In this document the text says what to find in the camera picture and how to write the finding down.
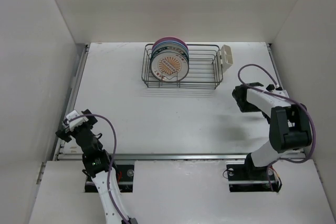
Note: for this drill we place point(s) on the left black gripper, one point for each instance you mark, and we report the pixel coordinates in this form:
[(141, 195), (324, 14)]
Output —
[(67, 136)]

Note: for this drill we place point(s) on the wire dish rack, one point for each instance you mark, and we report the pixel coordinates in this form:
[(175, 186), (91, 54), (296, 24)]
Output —
[(205, 68)]

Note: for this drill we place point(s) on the orange sunburst plate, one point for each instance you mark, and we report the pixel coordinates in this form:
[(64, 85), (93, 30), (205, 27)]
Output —
[(169, 66)]

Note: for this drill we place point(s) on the green rim lettered plate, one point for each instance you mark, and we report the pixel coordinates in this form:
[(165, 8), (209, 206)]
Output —
[(170, 49)]

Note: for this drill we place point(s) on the blue plate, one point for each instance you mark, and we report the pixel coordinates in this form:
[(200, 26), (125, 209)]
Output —
[(170, 40)]

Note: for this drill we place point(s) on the pink plate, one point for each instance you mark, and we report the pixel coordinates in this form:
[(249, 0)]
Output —
[(177, 40)]

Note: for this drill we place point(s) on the white flower pattern plate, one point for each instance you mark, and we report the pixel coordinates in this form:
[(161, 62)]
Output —
[(170, 44)]

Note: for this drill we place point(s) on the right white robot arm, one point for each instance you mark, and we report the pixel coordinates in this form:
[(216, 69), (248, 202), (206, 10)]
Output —
[(289, 126)]

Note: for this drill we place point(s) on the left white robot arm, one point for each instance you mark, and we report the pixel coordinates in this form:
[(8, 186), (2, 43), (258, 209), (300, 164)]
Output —
[(97, 161)]

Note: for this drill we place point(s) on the beige cutlery holder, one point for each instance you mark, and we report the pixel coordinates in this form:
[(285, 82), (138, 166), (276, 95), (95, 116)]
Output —
[(226, 57)]

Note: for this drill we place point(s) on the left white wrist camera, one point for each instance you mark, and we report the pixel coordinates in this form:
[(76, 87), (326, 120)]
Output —
[(73, 120)]

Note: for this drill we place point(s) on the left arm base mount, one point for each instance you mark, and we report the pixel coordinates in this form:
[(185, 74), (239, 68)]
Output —
[(124, 176)]

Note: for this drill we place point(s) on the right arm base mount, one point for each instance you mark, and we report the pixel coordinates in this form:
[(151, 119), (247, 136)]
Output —
[(241, 179)]

